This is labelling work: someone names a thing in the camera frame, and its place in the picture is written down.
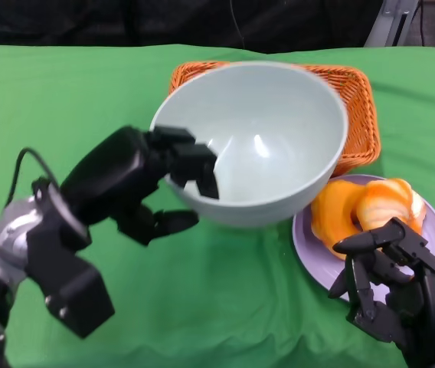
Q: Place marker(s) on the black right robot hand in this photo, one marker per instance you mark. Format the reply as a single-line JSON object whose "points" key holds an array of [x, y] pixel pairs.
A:
{"points": [[428, 299]]}

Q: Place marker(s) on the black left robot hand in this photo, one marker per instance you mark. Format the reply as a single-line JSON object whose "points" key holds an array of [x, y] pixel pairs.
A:
{"points": [[125, 172]]}

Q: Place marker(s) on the striped croissant bread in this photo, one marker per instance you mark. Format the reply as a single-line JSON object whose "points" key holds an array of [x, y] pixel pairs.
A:
{"points": [[390, 207]]}

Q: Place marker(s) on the pale green bowl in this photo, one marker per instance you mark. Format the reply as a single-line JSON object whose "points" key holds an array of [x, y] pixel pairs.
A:
{"points": [[271, 134]]}

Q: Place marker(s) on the lilac plate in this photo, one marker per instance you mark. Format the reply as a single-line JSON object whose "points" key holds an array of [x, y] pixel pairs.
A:
{"points": [[309, 253]]}

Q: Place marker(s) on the orange wicker basket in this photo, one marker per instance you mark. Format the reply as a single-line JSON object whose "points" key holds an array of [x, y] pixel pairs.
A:
{"points": [[359, 115]]}

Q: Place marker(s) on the green tablecloth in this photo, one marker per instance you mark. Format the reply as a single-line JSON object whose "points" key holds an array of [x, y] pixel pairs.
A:
{"points": [[49, 96]]}

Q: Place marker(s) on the black cloth backdrop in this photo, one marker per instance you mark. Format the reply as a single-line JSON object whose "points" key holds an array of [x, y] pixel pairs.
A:
{"points": [[87, 23]]}

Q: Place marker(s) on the grey metal stand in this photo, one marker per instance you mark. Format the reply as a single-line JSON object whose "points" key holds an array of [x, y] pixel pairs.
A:
{"points": [[390, 23]]}

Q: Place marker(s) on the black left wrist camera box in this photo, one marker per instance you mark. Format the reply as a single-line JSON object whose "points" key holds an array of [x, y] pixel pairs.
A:
{"points": [[64, 268]]}

